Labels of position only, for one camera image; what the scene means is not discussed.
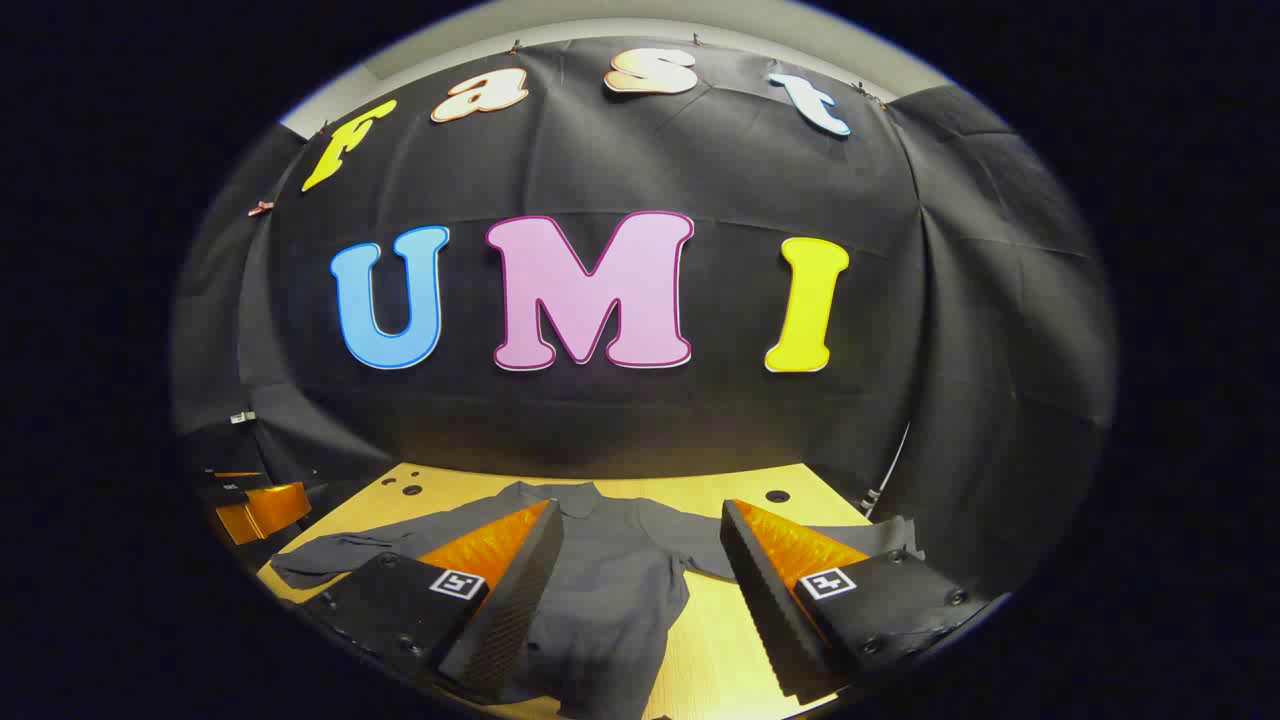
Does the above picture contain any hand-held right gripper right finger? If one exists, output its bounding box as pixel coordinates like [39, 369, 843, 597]
[719, 498, 992, 704]

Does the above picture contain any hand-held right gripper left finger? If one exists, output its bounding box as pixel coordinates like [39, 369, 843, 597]
[300, 498, 566, 703]

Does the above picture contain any grey button shirt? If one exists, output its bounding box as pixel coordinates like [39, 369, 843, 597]
[270, 480, 923, 720]

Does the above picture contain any black backdrop cloth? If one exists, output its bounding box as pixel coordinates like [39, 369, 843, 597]
[170, 35, 1117, 601]

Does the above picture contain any white cable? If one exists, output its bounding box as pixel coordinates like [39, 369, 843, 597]
[864, 420, 912, 511]

